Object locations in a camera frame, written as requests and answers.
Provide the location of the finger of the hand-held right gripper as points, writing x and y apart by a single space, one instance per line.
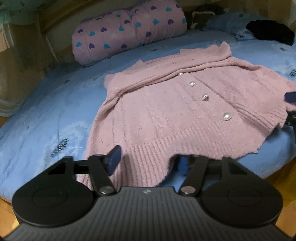
291 97
291 118

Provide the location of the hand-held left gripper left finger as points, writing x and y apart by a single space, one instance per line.
113 161

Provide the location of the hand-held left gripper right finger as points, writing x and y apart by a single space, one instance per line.
183 165

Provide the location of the pink knit cardigan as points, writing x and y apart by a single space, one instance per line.
173 115

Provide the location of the black cloth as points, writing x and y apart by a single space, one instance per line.
272 32

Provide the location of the blue dandelion-print bed sheet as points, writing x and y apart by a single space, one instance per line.
57 111

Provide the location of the blue pillow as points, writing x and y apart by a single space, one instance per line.
229 24

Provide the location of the dark patterned cloth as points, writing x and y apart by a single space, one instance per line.
203 16

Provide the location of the pink heart-print rolled quilt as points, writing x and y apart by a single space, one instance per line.
129 32

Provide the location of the beige sheer curtain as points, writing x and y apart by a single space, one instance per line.
20 58

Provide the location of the wooden headboard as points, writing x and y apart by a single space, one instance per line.
60 14

